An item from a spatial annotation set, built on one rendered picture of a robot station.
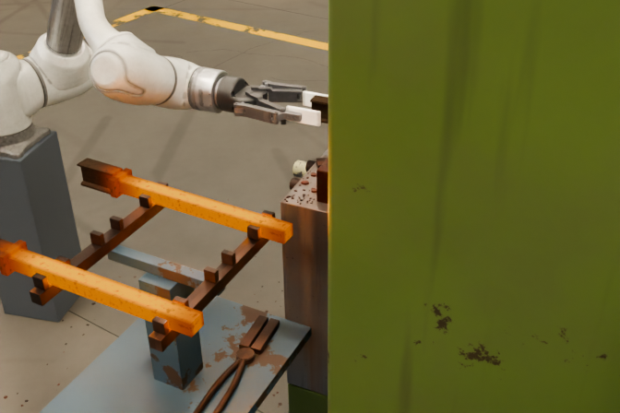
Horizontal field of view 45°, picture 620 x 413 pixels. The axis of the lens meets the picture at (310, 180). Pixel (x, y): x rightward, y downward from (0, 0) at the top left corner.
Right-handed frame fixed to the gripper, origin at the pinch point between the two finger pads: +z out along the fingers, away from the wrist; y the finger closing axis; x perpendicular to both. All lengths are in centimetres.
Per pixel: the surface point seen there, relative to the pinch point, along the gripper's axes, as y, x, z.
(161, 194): 35.3, -2.6, -12.3
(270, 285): -58, -100, -42
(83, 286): 60, -3, -9
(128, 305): 61, -3, -1
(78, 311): -21, -100, -95
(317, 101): 1.3, 2.2, 1.3
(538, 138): 49, 26, 47
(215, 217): 36.6, -3.6, -1.4
